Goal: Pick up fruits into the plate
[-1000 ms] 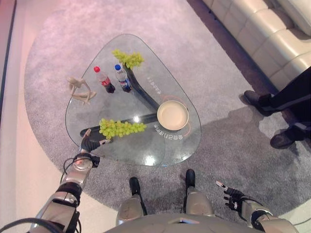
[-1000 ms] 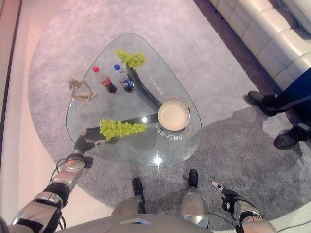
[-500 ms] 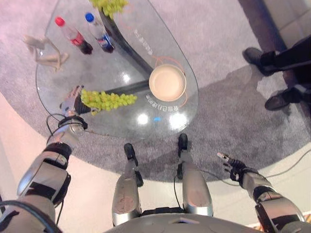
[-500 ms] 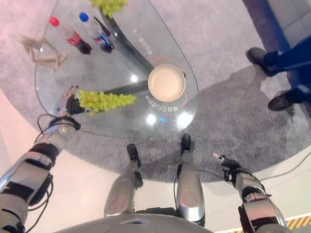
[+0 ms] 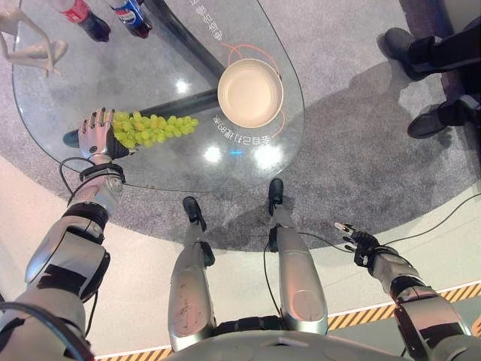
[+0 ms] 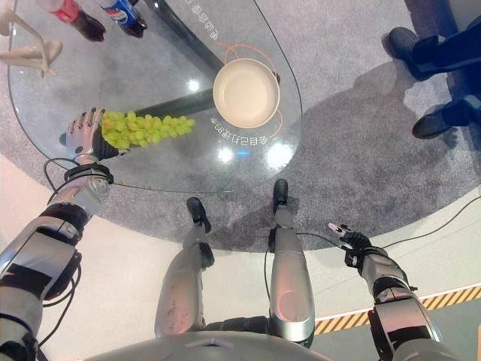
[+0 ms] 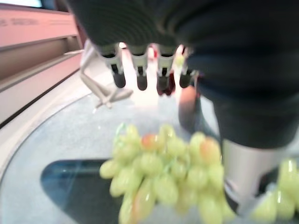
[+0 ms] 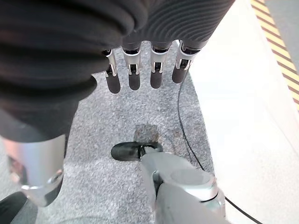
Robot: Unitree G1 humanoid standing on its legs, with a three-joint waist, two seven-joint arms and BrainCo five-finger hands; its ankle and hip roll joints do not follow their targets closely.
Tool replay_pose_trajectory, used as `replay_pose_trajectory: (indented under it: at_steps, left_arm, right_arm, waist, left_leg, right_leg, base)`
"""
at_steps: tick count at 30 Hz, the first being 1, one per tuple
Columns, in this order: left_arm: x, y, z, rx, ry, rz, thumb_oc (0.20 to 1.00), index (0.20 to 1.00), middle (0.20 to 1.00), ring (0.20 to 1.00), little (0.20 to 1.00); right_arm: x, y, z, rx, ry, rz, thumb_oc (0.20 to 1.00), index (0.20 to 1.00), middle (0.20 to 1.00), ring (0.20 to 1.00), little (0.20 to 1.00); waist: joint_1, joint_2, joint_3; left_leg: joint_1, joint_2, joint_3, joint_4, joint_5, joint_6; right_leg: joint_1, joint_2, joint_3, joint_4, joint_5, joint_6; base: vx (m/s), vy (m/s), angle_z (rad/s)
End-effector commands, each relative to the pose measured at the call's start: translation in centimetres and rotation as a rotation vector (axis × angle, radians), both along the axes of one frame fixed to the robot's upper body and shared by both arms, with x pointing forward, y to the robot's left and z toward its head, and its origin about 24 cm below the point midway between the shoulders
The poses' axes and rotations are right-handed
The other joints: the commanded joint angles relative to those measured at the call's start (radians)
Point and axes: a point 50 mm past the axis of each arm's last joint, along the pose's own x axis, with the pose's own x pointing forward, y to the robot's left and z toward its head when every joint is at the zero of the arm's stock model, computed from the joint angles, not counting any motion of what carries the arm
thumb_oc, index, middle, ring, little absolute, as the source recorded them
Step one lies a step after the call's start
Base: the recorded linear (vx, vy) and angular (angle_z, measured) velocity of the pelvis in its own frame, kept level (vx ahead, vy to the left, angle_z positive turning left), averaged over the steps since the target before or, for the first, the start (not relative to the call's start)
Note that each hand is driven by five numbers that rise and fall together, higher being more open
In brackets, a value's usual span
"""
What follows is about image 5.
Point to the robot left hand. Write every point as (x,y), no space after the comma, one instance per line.
(92,135)

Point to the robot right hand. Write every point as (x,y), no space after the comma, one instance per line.
(361,242)

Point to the green grape bunch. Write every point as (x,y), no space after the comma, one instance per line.
(154,128)

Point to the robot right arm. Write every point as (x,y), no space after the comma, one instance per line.
(417,301)

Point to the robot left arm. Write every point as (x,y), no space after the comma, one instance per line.
(64,259)

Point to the cream round plate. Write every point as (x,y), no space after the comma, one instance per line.
(250,92)

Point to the robot right leg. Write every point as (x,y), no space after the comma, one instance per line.
(297,270)

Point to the robot leg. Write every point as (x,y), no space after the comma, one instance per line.
(297,270)
(189,278)

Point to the yellow black hazard tape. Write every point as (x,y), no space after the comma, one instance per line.
(376,314)

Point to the glass table top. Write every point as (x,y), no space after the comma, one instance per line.
(158,94)

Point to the white mannequin hand figure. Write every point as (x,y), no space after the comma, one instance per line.
(28,41)

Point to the red label cola bottle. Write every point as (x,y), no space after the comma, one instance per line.
(84,15)

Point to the blue label pepsi bottle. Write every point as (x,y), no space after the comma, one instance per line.
(132,16)

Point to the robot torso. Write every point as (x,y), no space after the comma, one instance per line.
(285,347)

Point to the person's foot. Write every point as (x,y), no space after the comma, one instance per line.
(404,50)
(432,122)

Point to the robot left leg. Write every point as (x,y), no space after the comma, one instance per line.
(189,278)

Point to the black table leg frame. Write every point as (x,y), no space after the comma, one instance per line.
(180,67)

